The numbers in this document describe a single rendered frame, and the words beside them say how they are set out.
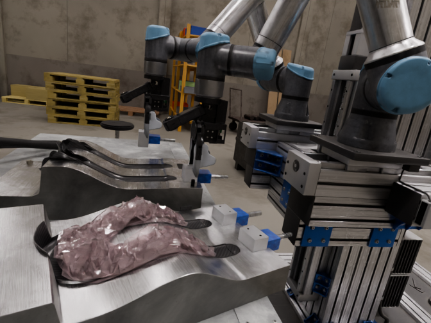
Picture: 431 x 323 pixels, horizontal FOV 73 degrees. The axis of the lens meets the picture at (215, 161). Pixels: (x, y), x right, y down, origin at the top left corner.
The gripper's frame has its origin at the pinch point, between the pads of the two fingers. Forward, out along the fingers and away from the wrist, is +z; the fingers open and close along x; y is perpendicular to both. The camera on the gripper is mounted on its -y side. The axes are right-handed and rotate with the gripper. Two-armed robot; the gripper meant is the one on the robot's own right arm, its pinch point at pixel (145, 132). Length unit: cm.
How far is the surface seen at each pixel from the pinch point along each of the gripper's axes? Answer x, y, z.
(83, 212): -36.1, -14.4, 13.1
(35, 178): -24.9, -27.6, 9.0
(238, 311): -68, 15, 15
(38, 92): 684, -232, 64
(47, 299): -75, -12, 4
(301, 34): 717, 444, -172
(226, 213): -49, 17, 7
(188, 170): -31.6, 10.9, 3.0
